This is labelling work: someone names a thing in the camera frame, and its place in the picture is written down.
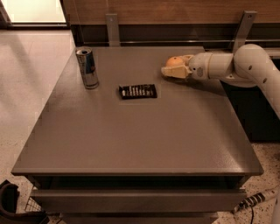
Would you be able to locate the striped black white cable sleeve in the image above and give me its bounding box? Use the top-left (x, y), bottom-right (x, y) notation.
top-left (231, 188), bottom-right (280, 214)

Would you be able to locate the grey drawer front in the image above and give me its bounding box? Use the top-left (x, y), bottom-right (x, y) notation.
top-left (31, 189), bottom-right (246, 214)

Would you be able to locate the metal bracket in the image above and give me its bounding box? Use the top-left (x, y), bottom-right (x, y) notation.
top-left (232, 10), bottom-right (257, 53)
top-left (106, 13), bottom-right (121, 47)

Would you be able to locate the left metal bracket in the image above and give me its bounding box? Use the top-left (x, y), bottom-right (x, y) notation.
top-left (106, 13), bottom-right (121, 47)

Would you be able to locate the black object on floor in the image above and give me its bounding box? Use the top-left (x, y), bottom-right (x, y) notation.
top-left (0, 180), bottom-right (49, 224)

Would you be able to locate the wire mesh basket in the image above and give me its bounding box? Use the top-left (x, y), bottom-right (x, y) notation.
top-left (24, 185), bottom-right (43, 212)

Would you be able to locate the orange fruit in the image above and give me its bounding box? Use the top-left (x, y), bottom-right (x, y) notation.
top-left (165, 56), bottom-right (185, 67)

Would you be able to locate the silver blue drink can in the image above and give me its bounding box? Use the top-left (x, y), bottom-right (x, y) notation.
top-left (75, 47), bottom-right (99, 89)

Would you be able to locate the right metal bracket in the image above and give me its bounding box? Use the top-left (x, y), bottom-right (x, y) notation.
top-left (232, 10), bottom-right (257, 53)

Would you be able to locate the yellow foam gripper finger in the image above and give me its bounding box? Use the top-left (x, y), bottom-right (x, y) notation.
top-left (161, 66), bottom-right (192, 79)
top-left (180, 54), bottom-right (193, 65)

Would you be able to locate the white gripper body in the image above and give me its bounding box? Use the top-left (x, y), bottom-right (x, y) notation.
top-left (189, 52), bottom-right (212, 80)

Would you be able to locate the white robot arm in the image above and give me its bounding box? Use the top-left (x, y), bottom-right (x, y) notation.
top-left (161, 44), bottom-right (280, 118)

